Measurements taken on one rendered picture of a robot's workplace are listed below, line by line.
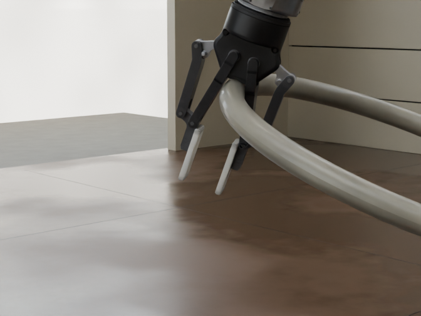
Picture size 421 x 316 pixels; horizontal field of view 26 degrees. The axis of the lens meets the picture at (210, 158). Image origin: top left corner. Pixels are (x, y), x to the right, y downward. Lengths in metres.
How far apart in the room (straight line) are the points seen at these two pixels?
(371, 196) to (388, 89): 8.27
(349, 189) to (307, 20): 8.94
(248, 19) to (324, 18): 8.59
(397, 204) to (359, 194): 0.04
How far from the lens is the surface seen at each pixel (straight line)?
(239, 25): 1.08
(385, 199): 0.89
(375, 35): 9.24
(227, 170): 1.13
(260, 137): 0.95
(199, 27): 9.11
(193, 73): 1.12
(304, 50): 9.86
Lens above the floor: 1.31
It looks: 9 degrees down
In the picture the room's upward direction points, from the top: straight up
